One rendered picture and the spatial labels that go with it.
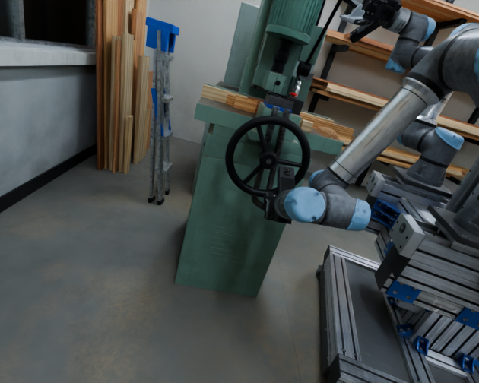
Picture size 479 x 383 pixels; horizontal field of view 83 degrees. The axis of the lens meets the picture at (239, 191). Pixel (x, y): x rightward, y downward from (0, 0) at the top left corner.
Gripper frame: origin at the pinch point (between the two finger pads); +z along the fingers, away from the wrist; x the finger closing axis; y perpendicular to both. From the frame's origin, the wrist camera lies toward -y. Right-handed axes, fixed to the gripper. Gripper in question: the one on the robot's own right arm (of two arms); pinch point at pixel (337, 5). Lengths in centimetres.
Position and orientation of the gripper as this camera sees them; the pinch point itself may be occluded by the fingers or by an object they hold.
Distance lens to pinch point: 120.7
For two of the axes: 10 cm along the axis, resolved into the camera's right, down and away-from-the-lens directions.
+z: -9.6, -2.2, -1.5
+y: 2.3, -4.3, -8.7
